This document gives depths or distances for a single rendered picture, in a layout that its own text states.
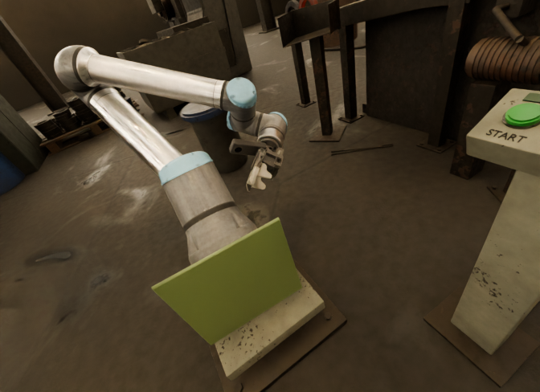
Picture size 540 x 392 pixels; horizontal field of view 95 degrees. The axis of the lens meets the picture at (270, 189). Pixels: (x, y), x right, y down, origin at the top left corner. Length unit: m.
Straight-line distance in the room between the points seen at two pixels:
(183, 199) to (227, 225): 0.13
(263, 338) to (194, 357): 0.29
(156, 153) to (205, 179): 0.31
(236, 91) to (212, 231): 0.43
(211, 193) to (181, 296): 0.24
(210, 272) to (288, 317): 0.29
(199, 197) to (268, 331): 0.42
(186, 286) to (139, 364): 0.53
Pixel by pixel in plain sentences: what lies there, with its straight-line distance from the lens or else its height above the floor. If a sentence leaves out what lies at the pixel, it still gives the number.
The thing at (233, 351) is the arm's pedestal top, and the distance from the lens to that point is 0.81.
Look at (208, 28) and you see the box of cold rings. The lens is 3.26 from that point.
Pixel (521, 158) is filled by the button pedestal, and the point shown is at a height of 0.56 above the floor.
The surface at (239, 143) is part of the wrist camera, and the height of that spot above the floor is 0.50.
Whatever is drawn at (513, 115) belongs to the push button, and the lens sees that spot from 0.52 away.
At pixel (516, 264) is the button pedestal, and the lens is 0.64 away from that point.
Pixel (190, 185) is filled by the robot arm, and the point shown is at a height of 0.52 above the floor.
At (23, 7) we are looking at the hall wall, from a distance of 10.96.
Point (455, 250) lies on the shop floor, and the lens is 1.08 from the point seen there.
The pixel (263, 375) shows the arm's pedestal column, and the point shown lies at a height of 0.02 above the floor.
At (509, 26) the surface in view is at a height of 0.57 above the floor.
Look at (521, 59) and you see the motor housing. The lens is 1.11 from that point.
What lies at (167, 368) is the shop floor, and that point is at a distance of 1.04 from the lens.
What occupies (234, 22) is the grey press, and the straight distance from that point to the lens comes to 3.95.
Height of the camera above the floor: 0.83
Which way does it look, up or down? 37 degrees down
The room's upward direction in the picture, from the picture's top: 18 degrees counter-clockwise
